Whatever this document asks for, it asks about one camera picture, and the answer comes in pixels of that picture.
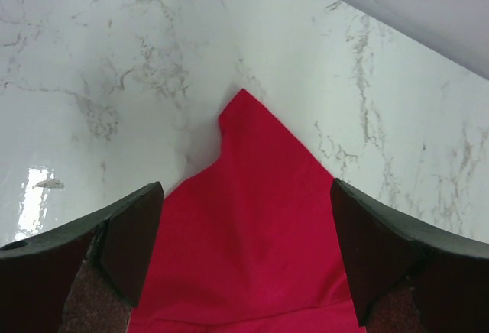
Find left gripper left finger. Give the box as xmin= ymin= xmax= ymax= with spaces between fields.
xmin=1 ymin=182 xmax=164 ymax=332

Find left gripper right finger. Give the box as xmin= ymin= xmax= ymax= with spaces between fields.
xmin=330 ymin=179 xmax=488 ymax=332

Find red t-shirt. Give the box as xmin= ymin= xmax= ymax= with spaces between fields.
xmin=128 ymin=90 xmax=360 ymax=332

